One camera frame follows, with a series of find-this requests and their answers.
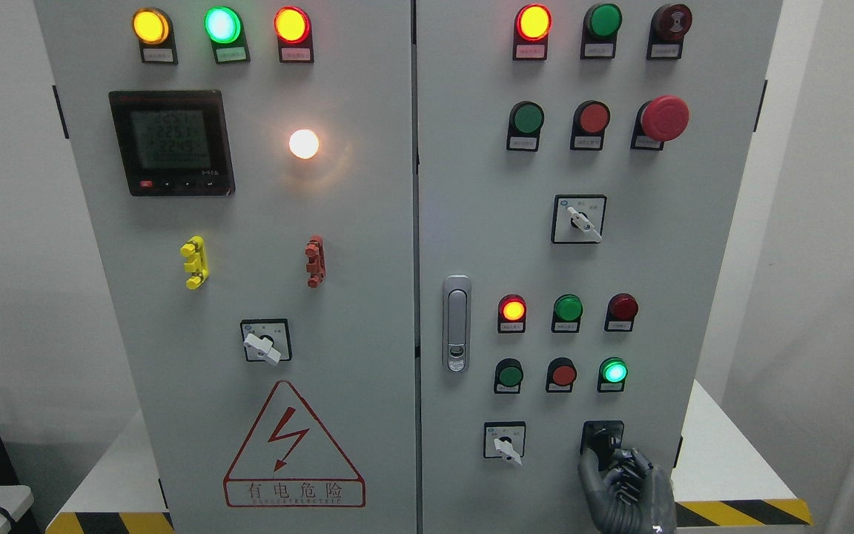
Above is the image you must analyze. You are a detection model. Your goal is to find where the green push button upper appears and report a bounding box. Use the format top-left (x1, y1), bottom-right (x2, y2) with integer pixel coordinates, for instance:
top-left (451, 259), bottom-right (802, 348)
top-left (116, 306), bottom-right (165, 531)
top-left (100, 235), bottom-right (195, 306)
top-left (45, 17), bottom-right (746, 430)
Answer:
top-left (507, 100), bottom-right (543, 152)

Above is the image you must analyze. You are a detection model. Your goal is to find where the red terminal connector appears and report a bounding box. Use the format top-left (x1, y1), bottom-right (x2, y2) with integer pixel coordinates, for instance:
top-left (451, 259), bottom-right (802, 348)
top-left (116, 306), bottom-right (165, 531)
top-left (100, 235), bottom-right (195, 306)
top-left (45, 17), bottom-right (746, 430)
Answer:
top-left (304, 234), bottom-right (326, 289)

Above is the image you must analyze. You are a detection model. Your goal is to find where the yellow indicator light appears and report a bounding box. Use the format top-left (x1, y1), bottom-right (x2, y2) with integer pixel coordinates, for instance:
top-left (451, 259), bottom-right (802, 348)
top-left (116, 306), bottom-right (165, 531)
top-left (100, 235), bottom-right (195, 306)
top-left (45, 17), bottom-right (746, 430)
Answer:
top-left (132, 7), bottom-right (179, 65)

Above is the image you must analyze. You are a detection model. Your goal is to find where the white selector switch lower right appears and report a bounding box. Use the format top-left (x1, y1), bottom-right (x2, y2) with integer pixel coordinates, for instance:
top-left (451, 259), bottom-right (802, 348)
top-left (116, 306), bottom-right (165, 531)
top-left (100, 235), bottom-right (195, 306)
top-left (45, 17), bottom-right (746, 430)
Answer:
top-left (483, 421), bottom-right (526, 467)

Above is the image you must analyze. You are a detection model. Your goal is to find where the black rotary knob switch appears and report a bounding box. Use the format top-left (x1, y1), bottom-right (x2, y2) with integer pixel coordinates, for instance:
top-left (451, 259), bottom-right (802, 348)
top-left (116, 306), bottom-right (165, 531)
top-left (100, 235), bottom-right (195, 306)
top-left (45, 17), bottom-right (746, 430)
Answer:
top-left (580, 421), bottom-right (624, 471)

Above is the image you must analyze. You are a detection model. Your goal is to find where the green push button lower right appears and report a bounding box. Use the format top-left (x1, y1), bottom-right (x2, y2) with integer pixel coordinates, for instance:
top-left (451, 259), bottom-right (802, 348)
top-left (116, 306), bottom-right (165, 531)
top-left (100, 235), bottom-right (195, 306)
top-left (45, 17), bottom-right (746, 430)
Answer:
top-left (596, 356), bottom-right (629, 393)

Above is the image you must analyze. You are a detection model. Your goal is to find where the red lit indicator middle left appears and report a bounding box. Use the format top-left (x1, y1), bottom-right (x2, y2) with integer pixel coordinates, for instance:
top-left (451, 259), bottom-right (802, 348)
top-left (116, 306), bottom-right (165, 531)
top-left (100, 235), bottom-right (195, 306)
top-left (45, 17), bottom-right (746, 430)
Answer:
top-left (496, 294), bottom-right (526, 334)

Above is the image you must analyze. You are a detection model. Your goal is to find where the red lit indicator top right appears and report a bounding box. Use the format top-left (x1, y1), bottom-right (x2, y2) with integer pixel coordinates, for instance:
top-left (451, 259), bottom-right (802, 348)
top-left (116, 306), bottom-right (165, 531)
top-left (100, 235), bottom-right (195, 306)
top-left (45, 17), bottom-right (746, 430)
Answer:
top-left (512, 3), bottom-right (552, 61)

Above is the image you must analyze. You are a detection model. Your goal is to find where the red push button upper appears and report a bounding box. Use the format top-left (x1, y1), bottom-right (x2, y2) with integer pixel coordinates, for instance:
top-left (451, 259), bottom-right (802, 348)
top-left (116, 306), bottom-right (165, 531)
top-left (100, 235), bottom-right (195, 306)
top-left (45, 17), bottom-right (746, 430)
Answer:
top-left (569, 100), bottom-right (610, 151)

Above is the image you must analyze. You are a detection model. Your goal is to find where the black digital power meter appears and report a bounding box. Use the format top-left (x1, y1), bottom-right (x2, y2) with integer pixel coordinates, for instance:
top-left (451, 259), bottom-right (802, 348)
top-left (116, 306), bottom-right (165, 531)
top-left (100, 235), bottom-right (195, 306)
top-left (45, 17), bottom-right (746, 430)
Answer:
top-left (108, 89), bottom-right (235, 197)

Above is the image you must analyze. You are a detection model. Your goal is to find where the white selector switch left door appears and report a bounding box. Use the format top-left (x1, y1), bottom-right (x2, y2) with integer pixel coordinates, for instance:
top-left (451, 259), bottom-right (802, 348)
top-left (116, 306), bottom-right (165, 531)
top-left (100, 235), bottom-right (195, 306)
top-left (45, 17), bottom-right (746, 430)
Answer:
top-left (239, 318), bottom-right (292, 366)

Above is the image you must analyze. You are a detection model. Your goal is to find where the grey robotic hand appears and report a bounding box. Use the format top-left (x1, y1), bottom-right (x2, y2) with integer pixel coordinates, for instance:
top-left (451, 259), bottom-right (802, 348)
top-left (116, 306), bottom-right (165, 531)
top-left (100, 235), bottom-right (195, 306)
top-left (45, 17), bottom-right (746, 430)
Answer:
top-left (578, 447), bottom-right (677, 533)

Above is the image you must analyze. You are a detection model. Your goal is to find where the grey right cabinet door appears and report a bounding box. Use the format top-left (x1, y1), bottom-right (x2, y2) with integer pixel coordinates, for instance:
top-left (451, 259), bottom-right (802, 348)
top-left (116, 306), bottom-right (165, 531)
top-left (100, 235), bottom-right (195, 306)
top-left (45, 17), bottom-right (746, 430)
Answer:
top-left (416, 1), bottom-right (781, 533)

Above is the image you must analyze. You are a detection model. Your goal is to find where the red high voltage warning sticker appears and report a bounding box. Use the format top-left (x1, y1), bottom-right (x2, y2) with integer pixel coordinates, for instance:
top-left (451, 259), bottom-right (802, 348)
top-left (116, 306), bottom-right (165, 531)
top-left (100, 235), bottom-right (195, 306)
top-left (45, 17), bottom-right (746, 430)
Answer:
top-left (223, 380), bottom-right (366, 508)

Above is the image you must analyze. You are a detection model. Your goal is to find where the red push button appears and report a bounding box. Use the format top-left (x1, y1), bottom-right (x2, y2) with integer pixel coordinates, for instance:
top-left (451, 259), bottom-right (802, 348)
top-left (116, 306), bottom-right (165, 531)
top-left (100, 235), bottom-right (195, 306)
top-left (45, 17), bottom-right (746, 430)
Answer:
top-left (546, 356), bottom-right (578, 393)
top-left (569, 100), bottom-right (610, 151)

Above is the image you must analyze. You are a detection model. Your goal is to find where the red lit indicator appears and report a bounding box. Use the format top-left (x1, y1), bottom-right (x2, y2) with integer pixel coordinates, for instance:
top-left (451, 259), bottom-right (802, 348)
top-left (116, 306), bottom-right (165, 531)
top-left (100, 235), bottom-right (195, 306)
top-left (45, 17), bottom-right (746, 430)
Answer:
top-left (496, 294), bottom-right (526, 334)
top-left (512, 3), bottom-right (552, 61)

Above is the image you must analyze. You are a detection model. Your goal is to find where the red emergency stop button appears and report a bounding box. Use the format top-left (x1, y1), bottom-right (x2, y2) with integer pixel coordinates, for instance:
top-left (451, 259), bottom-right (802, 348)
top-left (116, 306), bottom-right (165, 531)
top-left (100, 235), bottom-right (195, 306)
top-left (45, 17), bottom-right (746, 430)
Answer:
top-left (630, 95), bottom-right (690, 151)

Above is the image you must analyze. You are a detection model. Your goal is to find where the red push button lower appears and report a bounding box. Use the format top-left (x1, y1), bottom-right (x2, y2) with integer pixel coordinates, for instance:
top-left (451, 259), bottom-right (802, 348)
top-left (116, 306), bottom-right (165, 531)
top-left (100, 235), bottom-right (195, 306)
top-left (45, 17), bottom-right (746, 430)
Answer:
top-left (546, 356), bottom-right (578, 393)

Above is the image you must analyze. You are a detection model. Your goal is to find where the grey cabinet door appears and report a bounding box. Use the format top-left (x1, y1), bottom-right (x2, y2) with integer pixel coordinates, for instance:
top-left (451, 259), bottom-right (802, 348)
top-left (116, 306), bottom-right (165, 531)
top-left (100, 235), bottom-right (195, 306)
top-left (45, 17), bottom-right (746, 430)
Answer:
top-left (35, 1), bottom-right (417, 533)
top-left (416, 1), bottom-right (781, 533)

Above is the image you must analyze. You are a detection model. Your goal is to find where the red lit indicator left door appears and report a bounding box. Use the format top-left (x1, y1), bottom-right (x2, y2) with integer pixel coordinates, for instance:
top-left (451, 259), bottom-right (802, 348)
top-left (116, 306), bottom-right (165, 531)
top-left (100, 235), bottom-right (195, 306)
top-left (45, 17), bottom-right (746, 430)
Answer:
top-left (274, 6), bottom-right (314, 64)

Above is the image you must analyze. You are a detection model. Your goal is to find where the white platform with hazard stripes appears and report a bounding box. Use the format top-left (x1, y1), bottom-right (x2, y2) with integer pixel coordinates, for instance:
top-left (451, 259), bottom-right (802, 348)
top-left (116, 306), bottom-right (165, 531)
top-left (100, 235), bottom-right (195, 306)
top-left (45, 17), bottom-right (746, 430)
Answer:
top-left (47, 384), bottom-right (813, 533)

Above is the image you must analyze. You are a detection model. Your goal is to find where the dark red buzzer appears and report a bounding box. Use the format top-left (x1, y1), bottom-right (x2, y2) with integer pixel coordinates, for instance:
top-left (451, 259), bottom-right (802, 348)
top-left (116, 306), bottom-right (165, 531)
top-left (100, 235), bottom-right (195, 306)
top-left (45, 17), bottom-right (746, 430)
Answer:
top-left (646, 4), bottom-right (692, 60)

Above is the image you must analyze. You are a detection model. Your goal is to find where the green push button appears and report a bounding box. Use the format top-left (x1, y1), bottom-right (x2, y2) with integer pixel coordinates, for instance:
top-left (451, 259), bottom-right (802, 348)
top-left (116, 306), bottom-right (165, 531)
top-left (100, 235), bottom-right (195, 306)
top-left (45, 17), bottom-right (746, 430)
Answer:
top-left (494, 358), bottom-right (524, 395)
top-left (507, 100), bottom-right (543, 152)
top-left (596, 356), bottom-right (629, 393)

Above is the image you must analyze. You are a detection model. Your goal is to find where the green indicator top right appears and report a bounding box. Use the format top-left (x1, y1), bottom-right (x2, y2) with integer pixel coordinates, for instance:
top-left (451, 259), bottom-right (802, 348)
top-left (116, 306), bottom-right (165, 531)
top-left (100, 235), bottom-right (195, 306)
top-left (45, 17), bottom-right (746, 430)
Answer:
top-left (580, 3), bottom-right (623, 59)

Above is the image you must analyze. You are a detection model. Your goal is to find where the white glowing lamp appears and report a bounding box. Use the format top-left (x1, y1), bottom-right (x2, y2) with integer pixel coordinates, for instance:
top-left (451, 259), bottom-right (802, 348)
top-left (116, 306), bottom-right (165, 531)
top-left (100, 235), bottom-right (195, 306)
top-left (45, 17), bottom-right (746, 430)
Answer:
top-left (288, 128), bottom-right (321, 161)

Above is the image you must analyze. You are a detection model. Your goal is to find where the green indicator middle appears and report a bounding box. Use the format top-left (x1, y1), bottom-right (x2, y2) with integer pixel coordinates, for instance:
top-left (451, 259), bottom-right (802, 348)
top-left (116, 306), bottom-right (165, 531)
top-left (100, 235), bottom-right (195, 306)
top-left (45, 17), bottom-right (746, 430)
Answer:
top-left (550, 294), bottom-right (584, 332)

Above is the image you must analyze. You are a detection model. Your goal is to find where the green push button lower left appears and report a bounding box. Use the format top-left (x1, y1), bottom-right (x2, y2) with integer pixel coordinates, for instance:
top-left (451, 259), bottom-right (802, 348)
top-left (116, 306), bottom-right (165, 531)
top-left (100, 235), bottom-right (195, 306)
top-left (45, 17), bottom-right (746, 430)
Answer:
top-left (494, 358), bottom-right (524, 395)

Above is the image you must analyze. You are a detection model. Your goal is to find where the grey left cabinet door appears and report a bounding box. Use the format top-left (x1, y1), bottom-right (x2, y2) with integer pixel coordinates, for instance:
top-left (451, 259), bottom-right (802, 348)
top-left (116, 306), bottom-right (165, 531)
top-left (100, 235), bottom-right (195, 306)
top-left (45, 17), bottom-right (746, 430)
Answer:
top-left (35, 1), bottom-right (417, 533)

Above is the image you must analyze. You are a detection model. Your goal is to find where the silver door handle lock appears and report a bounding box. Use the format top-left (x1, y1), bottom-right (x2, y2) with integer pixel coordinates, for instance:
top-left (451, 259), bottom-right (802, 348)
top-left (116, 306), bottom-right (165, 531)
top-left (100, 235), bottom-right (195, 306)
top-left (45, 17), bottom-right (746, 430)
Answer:
top-left (442, 274), bottom-right (471, 372)

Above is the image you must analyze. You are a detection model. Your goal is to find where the white selector switch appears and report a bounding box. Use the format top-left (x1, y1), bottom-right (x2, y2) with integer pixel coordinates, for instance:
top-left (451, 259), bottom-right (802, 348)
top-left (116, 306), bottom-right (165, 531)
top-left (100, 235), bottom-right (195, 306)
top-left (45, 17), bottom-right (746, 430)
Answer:
top-left (483, 421), bottom-right (526, 467)
top-left (550, 195), bottom-right (607, 244)

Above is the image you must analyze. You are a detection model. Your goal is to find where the green lit indicator light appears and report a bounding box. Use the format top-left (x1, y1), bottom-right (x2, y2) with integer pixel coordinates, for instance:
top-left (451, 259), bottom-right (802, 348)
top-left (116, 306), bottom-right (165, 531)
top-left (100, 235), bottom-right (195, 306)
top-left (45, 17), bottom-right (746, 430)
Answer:
top-left (204, 6), bottom-right (251, 65)

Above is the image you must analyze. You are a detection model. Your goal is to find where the yellow terminal connector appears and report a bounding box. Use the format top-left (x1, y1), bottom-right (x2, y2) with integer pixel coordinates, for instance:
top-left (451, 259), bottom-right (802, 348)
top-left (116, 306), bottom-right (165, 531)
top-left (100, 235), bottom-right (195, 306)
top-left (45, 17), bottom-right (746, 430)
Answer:
top-left (180, 234), bottom-right (209, 290)

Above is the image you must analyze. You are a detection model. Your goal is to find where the red indicator middle right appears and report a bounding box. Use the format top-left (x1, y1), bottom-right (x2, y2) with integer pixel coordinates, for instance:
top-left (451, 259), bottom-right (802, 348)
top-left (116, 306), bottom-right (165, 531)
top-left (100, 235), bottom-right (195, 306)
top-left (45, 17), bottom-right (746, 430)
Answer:
top-left (603, 293), bottom-right (638, 332)

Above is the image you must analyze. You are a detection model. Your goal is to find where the white selector switch upper right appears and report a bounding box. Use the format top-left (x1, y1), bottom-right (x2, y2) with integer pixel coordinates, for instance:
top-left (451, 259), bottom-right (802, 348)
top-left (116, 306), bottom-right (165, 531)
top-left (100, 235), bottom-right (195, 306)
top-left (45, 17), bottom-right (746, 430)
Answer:
top-left (550, 195), bottom-right (607, 244)

